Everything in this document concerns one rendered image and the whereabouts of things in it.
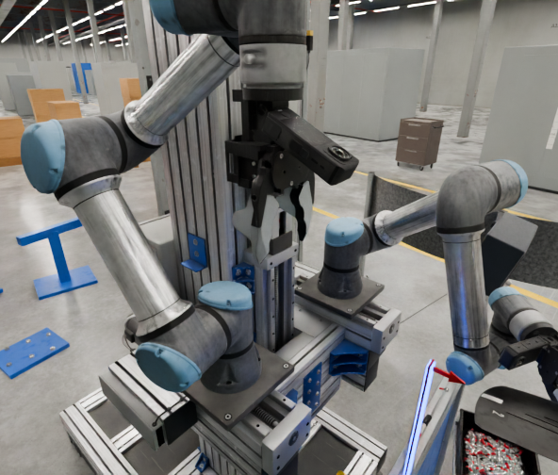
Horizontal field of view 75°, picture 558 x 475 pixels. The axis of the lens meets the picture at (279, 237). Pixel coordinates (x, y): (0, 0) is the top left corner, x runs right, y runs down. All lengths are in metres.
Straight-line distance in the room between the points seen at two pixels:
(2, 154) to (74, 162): 8.53
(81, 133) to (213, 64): 0.26
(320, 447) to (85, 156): 1.52
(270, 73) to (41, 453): 2.19
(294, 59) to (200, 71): 0.25
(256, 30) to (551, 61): 6.62
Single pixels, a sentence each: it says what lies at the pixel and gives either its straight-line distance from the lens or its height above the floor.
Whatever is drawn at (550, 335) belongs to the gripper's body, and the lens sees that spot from 0.98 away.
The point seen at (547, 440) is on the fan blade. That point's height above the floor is 1.18.
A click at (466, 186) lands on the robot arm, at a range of 0.87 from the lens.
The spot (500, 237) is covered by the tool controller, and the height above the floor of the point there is 1.25.
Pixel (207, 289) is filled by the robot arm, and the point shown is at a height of 1.27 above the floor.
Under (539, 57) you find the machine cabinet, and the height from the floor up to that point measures 1.89.
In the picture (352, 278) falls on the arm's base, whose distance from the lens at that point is 1.19.
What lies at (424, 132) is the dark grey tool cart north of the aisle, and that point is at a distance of 7.38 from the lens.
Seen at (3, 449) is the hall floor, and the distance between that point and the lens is 2.49.
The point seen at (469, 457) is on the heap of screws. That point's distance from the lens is 1.14.
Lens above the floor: 1.70
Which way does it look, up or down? 24 degrees down
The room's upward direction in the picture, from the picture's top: straight up
